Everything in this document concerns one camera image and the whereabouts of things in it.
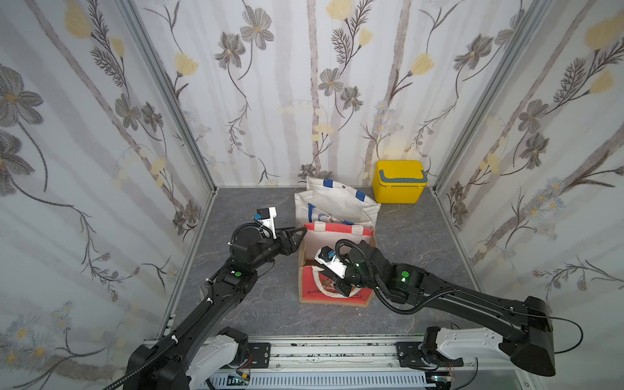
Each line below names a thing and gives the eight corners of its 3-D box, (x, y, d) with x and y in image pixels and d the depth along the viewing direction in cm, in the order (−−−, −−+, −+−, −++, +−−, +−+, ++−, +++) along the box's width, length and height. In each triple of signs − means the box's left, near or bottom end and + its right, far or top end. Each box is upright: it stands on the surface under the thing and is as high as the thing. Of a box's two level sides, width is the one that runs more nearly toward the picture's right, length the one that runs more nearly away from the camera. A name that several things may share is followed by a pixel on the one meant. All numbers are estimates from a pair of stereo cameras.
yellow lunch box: (375, 207, 116) (382, 183, 104) (370, 182, 127) (376, 158, 115) (418, 207, 116) (431, 183, 104) (409, 182, 127) (420, 158, 115)
